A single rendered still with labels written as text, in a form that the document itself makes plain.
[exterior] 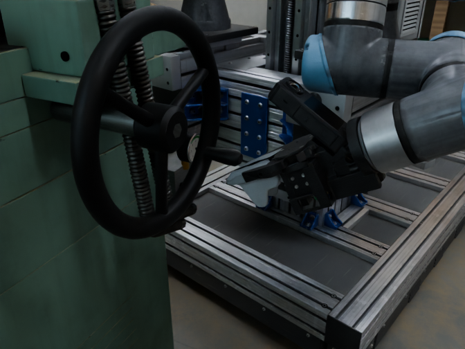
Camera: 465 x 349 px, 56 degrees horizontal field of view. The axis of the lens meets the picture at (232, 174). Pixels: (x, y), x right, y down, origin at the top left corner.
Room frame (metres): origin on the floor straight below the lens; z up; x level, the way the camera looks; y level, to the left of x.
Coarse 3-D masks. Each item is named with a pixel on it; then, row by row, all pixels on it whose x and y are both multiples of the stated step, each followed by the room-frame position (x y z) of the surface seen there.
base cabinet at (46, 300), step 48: (48, 192) 0.56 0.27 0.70; (0, 240) 0.48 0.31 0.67; (48, 240) 0.55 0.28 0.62; (96, 240) 0.62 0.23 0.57; (144, 240) 0.73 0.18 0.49; (0, 288) 0.47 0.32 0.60; (48, 288) 0.53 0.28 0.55; (96, 288) 0.61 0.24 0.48; (144, 288) 0.72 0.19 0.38; (0, 336) 0.45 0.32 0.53; (48, 336) 0.51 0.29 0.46; (96, 336) 0.59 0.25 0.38; (144, 336) 0.70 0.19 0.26
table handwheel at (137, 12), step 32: (128, 32) 0.47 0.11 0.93; (192, 32) 0.58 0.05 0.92; (96, 64) 0.43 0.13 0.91; (96, 96) 0.42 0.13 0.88; (96, 128) 0.41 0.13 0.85; (128, 128) 0.53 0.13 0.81; (160, 128) 0.49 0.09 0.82; (96, 160) 0.40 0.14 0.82; (160, 160) 0.51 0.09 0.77; (96, 192) 0.40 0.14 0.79; (160, 192) 0.51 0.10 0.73; (192, 192) 0.56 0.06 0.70; (128, 224) 0.43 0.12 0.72; (160, 224) 0.49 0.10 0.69
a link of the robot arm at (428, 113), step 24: (456, 72) 0.46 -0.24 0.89; (408, 96) 0.47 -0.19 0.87; (432, 96) 0.44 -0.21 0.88; (456, 96) 0.42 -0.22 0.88; (408, 120) 0.44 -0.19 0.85; (432, 120) 0.42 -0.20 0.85; (456, 120) 0.41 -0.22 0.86; (408, 144) 0.43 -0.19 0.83; (432, 144) 0.42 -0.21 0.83; (456, 144) 0.42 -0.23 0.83
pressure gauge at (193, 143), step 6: (192, 132) 0.82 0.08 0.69; (186, 138) 0.80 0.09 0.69; (192, 138) 0.79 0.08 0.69; (198, 138) 0.82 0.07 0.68; (186, 144) 0.79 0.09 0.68; (192, 144) 0.80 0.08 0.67; (180, 150) 0.79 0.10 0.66; (186, 150) 0.78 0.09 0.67; (192, 150) 0.80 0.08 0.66; (180, 156) 0.79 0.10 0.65; (186, 156) 0.78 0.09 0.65; (192, 156) 0.80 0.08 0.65; (186, 162) 0.81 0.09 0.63; (186, 168) 0.81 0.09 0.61
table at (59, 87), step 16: (160, 32) 0.83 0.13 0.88; (0, 48) 0.56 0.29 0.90; (16, 48) 0.56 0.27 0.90; (160, 48) 0.83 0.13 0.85; (176, 48) 0.88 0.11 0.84; (0, 64) 0.54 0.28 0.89; (16, 64) 0.55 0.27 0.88; (160, 64) 0.67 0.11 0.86; (0, 80) 0.53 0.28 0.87; (16, 80) 0.55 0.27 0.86; (32, 80) 0.55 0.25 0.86; (48, 80) 0.53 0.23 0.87; (64, 80) 0.53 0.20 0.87; (128, 80) 0.60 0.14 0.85; (0, 96) 0.53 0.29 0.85; (16, 96) 0.55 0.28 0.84; (32, 96) 0.55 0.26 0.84; (48, 96) 0.54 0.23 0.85; (64, 96) 0.52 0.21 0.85
